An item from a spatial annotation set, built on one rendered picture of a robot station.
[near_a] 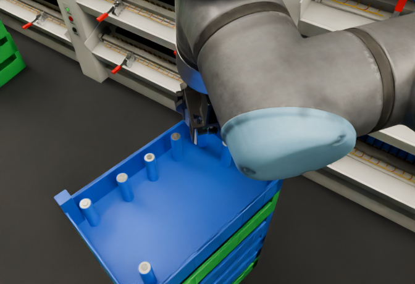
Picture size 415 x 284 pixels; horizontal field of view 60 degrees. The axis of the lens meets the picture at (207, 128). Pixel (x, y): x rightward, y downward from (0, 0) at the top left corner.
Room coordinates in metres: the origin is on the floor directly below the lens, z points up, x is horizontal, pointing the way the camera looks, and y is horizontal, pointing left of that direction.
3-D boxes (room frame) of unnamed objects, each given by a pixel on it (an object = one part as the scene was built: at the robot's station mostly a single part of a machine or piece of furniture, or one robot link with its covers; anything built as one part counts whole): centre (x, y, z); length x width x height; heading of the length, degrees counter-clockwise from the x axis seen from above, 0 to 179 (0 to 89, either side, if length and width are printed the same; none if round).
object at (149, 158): (0.33, 0.10, 0.44); 0.02 x 0.02 x 0.06
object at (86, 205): (0.25, 0.18, 0.44); 0.02 x 0.02 x 0.06
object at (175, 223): (0.28, 0.05, 0.44); 0.30 x 0.20 x 0.08; 133
